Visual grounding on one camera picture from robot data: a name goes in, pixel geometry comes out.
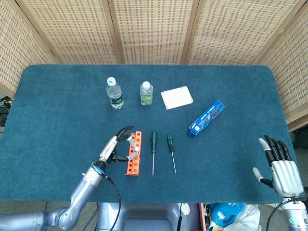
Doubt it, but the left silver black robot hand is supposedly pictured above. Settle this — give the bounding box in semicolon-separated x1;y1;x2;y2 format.
98;126;140;165

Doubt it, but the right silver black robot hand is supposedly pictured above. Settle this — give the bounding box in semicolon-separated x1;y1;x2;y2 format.
252;134;304;198

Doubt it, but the long green black screwdriver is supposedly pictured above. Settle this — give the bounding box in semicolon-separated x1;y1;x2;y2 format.
150;131;158;176

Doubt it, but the short green black screwdriver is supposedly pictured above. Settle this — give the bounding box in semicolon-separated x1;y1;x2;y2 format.
167;133;177;175

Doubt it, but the orange plastic tool rack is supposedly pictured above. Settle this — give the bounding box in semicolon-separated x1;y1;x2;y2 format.
124;130;142;177

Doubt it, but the white plastic bag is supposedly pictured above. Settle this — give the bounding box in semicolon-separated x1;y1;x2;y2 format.
226;204;262;231

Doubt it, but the water bottle dark green label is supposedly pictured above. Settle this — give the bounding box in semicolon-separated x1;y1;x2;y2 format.
106;77;124;110

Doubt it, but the blue carpet table mat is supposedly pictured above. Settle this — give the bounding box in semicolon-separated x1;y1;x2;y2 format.
0;64;305;204

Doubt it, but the lime drink bottle white cap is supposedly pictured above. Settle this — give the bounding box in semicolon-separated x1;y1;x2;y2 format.
140;81;154;106

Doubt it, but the blue white plastic container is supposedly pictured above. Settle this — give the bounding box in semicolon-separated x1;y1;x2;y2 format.
211;203;246;228

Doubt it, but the grey-blue robot torso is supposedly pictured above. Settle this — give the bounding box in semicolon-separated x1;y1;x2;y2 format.
96;203;203;231

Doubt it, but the white plastic tray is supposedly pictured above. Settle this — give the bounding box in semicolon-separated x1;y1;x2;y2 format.
160;86;194;110

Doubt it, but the brown wooden crate edge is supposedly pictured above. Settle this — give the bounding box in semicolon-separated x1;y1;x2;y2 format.
198;203;207;231

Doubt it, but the white round perforated plate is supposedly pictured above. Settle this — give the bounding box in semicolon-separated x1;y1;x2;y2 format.
180;203;191;217

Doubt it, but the blue cookie box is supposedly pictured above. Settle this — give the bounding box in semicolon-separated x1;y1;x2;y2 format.
186;100;226;138

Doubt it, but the woven bamboo folding screen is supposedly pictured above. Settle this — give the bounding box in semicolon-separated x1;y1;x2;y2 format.
0;0;308;132

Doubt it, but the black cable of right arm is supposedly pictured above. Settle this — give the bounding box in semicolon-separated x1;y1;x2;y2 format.
266;198;301;231

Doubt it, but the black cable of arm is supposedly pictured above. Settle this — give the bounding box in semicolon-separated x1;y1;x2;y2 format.
266;198;301;231
105;176;122;231

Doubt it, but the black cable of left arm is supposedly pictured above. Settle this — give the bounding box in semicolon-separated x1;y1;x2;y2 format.
105;176;122;231

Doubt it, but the grey floor cable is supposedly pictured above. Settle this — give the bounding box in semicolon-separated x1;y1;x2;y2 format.
89;203;100;226

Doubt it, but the thin black torso cable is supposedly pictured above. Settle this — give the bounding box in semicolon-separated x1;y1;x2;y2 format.
176;203;182;231

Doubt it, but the black equipment with cables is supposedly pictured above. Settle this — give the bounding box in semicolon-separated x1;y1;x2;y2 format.
0;95;13;127

